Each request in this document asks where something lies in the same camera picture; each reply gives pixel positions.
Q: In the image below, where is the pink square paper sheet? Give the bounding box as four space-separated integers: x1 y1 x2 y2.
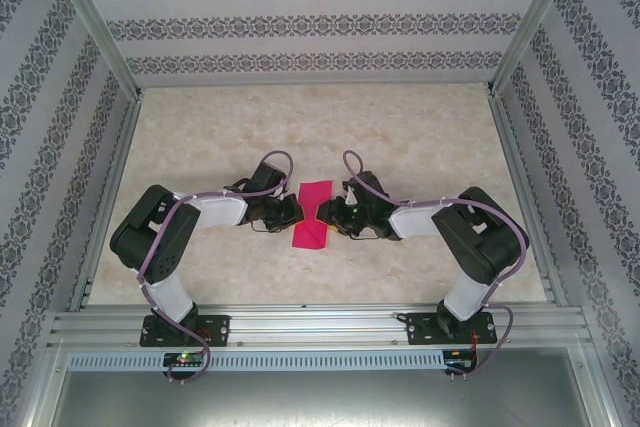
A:
290 180 334 251

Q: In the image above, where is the grey metal sheet panel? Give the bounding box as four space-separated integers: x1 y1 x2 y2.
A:
29 346 611 427

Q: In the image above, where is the right gripper thin black cable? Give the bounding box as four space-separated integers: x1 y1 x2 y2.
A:
349 224 381 242

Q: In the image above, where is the gripper thin black cable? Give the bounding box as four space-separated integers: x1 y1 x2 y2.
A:
349 224 381 242
248 216 281 235

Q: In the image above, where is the left gripper thin black cable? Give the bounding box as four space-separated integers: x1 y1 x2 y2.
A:
248 216 281 235

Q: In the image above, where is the aluminium mounting rail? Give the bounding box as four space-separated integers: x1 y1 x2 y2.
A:
47 302 586 348

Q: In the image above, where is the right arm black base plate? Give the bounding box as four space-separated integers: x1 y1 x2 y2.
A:
404 310 499 347

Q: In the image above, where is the grey slotted cable duct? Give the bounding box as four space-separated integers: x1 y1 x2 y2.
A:
66 349 446 371

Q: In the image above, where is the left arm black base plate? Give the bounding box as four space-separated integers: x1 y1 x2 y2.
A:
138 314 232 348

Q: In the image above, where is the right aluminium side rail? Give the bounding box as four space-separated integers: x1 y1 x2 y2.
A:
487 91 569 306

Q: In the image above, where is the aluminium side rail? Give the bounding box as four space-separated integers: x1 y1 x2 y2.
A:
487 91 569 306
67 91 144 313

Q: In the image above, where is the left aluminium side rail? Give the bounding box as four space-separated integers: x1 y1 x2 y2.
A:
67 91 144 313

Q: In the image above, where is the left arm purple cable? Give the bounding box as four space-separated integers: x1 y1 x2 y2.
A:
135 150 295 386

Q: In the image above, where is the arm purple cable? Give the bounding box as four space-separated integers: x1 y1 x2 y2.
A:
135 150 295 386
342 149 531 381

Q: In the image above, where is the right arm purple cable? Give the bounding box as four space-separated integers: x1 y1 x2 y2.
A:
342 149 531 381

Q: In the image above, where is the left aluminium frame post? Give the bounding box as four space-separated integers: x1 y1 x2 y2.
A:
42 0 144 98

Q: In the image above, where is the aluminium frame post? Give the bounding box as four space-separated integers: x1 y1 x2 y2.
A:
42 0 144 98
487 0 586 96

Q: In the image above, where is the right aluminium frame post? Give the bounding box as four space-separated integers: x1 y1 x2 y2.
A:
487 0 586 96

